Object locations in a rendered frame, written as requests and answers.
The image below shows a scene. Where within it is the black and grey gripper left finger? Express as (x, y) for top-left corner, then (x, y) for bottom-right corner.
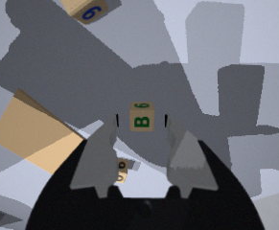
(25, 114), (119, 230)

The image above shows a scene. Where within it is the tan flat mat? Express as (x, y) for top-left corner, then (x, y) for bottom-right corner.
(0, 89), (86, 174)

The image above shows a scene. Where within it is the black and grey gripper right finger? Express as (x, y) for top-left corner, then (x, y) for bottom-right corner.
(165, 114), (266, 230)

